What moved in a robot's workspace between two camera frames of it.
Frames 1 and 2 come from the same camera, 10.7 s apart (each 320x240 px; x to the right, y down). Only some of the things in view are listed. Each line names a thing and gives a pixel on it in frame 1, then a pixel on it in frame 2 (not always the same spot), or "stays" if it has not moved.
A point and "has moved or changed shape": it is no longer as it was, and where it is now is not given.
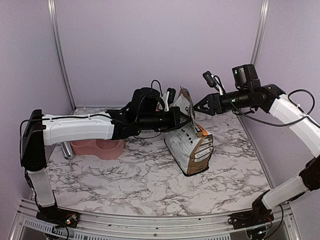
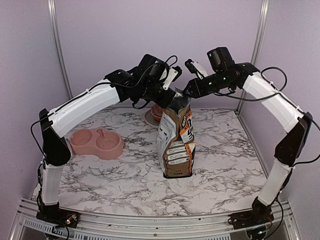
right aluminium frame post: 261,29 stays
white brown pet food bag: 192,145 has moved or changed shape
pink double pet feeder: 103,149 stays
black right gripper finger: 203,105 to 189,89
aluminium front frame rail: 283,227 stays
